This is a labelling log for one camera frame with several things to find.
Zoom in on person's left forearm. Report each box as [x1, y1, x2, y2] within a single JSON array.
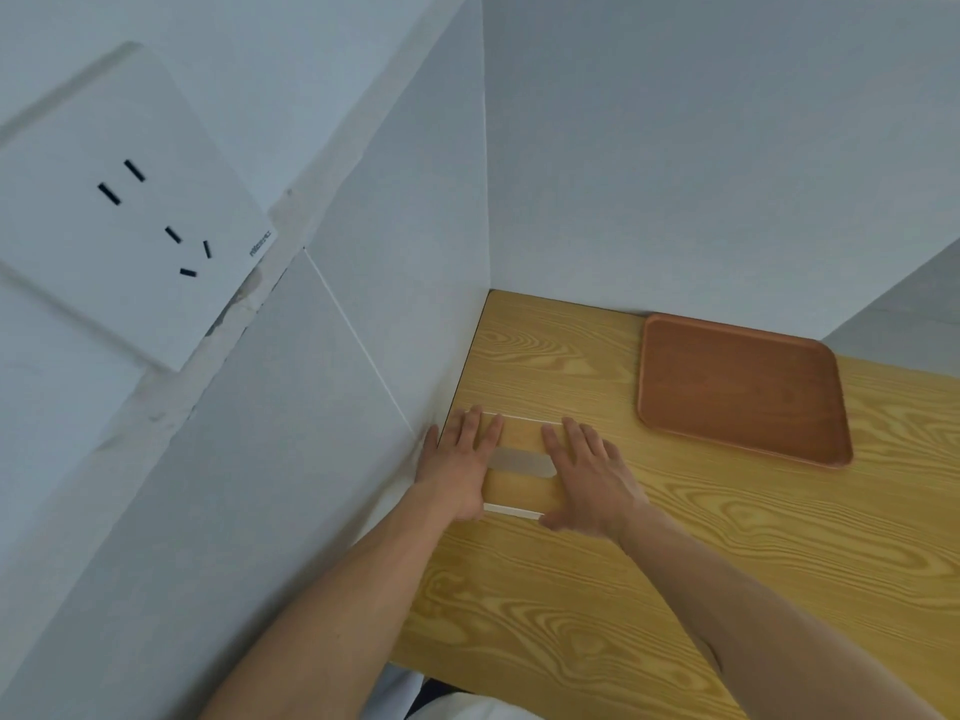
[[196, 478, 470, 720]]

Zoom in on white wall socket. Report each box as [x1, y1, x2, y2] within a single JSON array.
[[0, 41, 279, 374]]

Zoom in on brown wooden tray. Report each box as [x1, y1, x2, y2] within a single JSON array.
[[636, 313, 855, 470]]

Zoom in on clear acrylic plate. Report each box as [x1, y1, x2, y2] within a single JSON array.
[[441, 409, 569, 524]]

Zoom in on white partition board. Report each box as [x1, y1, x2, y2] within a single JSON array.
[[0, 247, 423, 720], [303, 0, 493, 437], [480, 0, 960, 343]]

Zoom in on person's left hand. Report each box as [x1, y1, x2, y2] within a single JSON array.
[[414, 404, 505, 523]]

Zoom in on person's right hand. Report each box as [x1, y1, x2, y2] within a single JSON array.
[[538, 417, 651, 550]]

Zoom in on person's right forearm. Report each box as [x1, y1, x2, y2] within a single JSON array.
[[615, 503, 948, 720]]

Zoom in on person's white shirt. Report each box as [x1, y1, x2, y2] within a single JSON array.
[[360, 661, 545, 720]]

